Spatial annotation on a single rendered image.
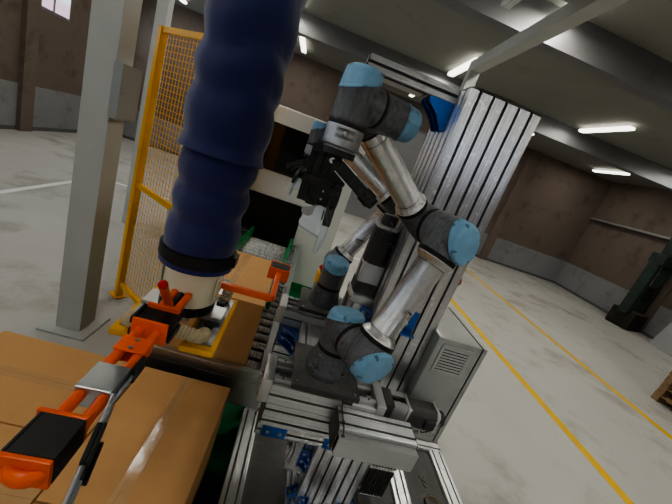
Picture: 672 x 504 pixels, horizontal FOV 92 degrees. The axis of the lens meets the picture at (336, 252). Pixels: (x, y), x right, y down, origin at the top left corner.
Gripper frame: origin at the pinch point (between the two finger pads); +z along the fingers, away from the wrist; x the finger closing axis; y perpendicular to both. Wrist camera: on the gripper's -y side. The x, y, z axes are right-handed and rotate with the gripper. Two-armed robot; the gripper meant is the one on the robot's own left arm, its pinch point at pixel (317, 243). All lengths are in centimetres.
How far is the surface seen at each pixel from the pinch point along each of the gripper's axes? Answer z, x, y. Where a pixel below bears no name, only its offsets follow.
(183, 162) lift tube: -3.6, -23.5, 38.3
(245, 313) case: 63, -71, 14
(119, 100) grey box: -6, -137, 117
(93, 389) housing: 32.6, 18.5, 30.7
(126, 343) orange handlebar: 32.6, 5.1, 32.3
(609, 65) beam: -216, -339, -287
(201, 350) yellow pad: 45, -15, 20
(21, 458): 32, 33, 31
